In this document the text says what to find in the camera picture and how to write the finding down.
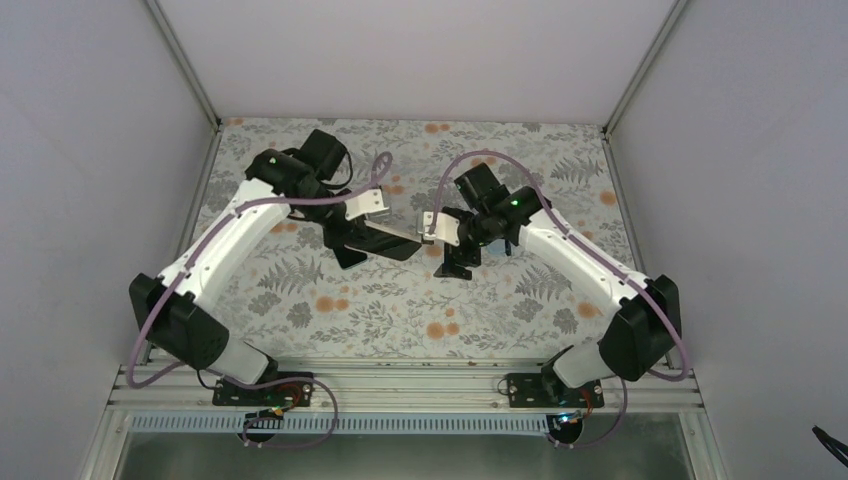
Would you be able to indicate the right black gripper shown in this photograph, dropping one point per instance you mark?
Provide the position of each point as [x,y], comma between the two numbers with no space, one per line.
[451,269]

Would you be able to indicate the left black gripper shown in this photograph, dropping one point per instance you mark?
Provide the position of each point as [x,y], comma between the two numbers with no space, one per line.
[344,235]

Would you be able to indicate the green phone black screen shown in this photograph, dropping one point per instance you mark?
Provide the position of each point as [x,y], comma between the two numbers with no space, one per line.
[348,258]

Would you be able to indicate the light blue phone case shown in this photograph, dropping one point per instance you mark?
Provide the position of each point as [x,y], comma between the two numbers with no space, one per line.
[499,248]

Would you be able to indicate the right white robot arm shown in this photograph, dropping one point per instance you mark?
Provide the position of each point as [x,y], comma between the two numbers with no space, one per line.
[642,315]

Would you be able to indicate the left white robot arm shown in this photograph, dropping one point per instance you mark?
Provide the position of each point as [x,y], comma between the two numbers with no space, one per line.
[174,308]

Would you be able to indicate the floral patterned table mat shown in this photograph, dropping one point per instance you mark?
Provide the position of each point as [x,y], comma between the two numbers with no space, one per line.
[290,298]

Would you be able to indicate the black object at edge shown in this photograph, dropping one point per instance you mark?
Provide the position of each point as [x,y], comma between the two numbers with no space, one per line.
[834,446]

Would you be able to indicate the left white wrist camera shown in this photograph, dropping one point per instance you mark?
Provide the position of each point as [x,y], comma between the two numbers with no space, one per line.
[371,203]

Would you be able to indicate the aluminium mounting rail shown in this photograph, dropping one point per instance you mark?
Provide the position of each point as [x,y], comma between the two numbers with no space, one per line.
[409,385]

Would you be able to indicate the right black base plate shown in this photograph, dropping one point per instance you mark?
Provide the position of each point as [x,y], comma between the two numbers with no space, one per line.
[540,390]

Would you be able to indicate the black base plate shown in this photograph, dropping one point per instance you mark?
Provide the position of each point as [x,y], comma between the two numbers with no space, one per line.
[540,390]
[293,390]

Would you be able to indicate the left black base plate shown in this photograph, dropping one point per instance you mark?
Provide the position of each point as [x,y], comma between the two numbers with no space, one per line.
[293,390]

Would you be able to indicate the slotted grey cable duct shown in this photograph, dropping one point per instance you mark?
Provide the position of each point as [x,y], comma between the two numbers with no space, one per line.
[347,423]

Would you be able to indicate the left aluminium corner post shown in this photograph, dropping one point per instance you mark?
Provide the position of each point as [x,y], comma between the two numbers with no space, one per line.
[188,73]

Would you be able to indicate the aluminium corner post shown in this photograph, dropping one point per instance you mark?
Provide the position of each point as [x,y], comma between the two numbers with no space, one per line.
[661,37]
[188,73]

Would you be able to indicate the right aluminium corner post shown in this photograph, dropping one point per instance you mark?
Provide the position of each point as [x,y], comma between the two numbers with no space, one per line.
[661,37]

